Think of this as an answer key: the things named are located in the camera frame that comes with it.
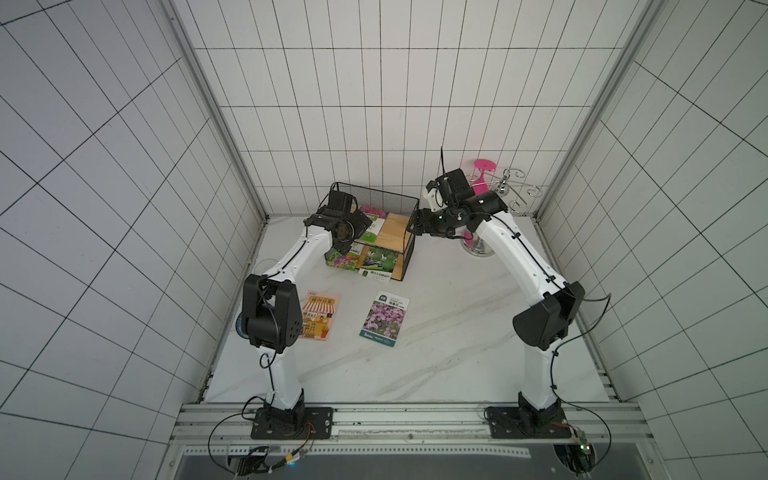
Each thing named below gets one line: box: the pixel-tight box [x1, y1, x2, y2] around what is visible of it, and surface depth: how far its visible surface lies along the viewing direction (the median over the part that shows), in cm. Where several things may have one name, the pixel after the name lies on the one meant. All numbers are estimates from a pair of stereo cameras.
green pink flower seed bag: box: [325, 248, 358, 271], surface depth 106 cm
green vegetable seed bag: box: [358, 246, 400, 282], surface depth 105 cm
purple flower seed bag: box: [359, 290, 411, 347], surface depth 94 cm
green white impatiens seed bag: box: [361, 205, 386, 243], surface depth 99 cm
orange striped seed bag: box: [299, 290, 341, 342], surface depth 94 cm
